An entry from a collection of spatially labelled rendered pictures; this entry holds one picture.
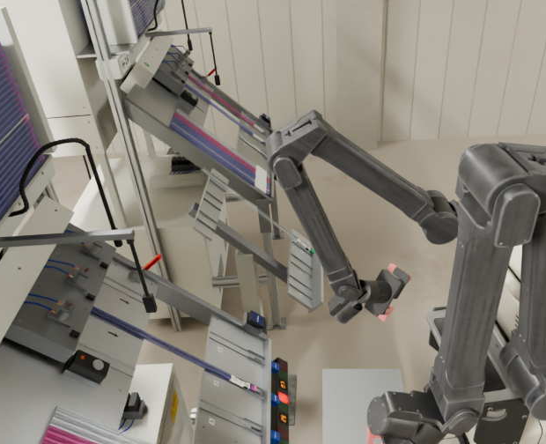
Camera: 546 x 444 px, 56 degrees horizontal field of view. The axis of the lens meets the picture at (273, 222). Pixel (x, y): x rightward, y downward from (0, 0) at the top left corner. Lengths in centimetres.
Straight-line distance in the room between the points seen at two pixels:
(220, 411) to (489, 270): 87
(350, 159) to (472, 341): 44
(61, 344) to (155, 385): 60
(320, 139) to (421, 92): 315
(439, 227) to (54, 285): 84
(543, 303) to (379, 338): 186
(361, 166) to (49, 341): 71
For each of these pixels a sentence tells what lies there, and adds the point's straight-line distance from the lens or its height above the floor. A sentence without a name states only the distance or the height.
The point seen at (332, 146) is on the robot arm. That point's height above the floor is 145.
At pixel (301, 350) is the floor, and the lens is 251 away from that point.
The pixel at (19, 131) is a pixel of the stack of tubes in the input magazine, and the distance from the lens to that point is 121.
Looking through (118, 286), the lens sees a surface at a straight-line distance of 139.
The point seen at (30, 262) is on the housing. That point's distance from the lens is 122.
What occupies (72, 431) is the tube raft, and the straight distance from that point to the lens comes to 113.
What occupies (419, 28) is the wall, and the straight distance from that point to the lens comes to 394.
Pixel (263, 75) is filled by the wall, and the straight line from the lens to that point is 398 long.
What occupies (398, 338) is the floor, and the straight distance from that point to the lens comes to 257.
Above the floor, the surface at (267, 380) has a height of 73.
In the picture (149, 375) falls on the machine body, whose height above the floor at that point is 62.
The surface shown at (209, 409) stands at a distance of 134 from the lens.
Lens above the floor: 191
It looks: 35 degrees down
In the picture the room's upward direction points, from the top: 6 degrees counter-clockwise
